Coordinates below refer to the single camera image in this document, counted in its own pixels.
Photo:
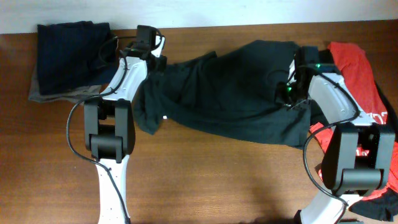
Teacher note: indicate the red garment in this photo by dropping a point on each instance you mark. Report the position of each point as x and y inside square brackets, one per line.
[355, 67]

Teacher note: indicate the black garment under pile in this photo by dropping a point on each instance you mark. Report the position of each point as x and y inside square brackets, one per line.
[384, 206]

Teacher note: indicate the folded grey garment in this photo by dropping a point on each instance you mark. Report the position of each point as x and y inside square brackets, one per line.
[70, 95]

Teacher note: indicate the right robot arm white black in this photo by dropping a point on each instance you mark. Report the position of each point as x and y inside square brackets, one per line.
[358, 158]

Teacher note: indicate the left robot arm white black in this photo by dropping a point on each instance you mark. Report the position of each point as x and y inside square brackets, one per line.
[109, 125]

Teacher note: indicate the folded navy blue garment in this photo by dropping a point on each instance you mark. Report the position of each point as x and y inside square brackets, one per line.
[74, 54]

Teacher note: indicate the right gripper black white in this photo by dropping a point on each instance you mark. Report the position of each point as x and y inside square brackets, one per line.
[280, 92]

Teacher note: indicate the dark green t-shirt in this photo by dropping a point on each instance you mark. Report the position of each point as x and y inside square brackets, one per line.
[233, 95]

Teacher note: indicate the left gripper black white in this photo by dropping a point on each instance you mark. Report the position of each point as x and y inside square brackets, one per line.
[161, 68]

